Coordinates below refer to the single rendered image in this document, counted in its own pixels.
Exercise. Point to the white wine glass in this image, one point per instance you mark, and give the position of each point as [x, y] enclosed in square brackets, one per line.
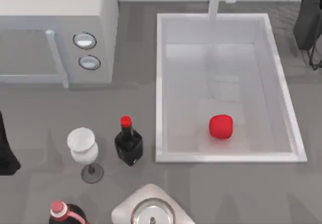
[83, 147]

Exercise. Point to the tall white tap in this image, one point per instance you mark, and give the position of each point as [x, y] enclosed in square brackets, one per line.
[214, 0]

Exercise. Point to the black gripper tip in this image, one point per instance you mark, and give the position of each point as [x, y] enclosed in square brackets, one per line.
[6, 153]

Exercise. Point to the red rounded cube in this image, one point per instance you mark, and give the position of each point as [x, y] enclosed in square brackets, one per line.
[221, 127]

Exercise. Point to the dark jug with pink cap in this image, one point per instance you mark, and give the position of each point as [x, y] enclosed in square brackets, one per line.
[66, 214]

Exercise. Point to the white sink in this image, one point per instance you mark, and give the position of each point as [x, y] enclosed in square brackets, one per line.
[226, 88]

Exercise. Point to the microwave oven door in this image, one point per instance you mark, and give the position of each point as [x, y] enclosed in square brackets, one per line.
[22, 53]

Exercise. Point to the large microwave knob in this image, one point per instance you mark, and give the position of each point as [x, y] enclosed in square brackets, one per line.
[84, 40]

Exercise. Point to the black bottle with red cap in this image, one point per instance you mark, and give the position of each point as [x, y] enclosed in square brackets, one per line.
[129, 144]

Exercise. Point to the silver pot with lid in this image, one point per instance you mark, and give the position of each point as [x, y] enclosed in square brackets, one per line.
[151, 206]

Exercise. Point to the pale microwave oven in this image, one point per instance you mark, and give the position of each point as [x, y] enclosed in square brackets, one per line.
[85, 10]

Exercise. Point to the small microwave knob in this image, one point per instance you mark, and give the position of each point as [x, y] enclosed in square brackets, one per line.
[89, 62]

